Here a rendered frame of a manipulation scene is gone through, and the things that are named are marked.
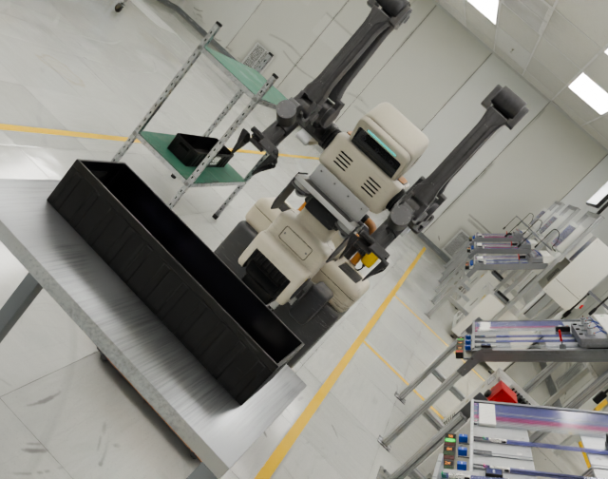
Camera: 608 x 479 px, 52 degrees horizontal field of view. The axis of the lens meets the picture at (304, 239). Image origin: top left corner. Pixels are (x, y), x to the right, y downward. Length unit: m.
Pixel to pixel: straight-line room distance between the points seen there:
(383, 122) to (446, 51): 8.94
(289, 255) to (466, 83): 8.90
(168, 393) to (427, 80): 9.97
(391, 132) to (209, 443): 1.20
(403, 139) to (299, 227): 0.45
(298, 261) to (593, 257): 4.92
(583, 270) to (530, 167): 4.25
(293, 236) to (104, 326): 1.08
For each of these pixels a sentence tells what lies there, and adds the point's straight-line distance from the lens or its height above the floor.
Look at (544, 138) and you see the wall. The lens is 10.77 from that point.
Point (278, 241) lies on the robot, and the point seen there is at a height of 0.80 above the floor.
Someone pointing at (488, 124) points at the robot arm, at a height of 1.52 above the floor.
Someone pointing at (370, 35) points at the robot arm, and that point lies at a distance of 1.85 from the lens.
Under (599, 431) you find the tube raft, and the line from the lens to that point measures 2.60.
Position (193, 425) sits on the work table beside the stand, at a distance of 1.10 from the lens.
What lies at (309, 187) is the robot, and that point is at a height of 1.03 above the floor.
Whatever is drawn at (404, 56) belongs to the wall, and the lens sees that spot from 10.95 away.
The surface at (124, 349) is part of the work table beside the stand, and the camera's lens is 1.13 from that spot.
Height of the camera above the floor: 1.40
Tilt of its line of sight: 15 degrees down
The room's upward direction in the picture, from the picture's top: 42 degrees clockwise
